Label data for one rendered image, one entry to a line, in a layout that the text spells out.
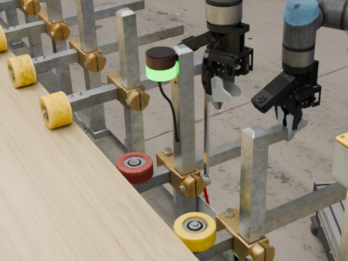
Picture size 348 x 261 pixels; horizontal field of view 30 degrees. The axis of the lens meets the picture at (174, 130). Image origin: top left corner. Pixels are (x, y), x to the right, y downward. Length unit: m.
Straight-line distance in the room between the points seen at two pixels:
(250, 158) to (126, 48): 0.50
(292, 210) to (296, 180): 1.54
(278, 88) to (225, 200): 1.30
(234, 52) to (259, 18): 3.22
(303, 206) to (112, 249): 0.42
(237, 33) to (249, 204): 0.35
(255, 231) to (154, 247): 0.20
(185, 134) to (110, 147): 0.51
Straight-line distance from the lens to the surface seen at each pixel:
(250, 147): 1.14
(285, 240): 2.60
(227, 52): 1.35
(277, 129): 1.61
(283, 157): 3.05
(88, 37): 1.75
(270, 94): 1.53
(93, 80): 1.81
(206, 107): 1.43
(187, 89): 1.32
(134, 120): 1.61
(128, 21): 1.49
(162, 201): 1.63
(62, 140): 1.52
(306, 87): 1.59
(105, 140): 1.88
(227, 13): 1.31
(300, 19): 1.48
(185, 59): 1.29
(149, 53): 1.27
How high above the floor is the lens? 1.70
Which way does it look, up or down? 32 degrees down
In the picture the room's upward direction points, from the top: 2 degrees counter-clockwise
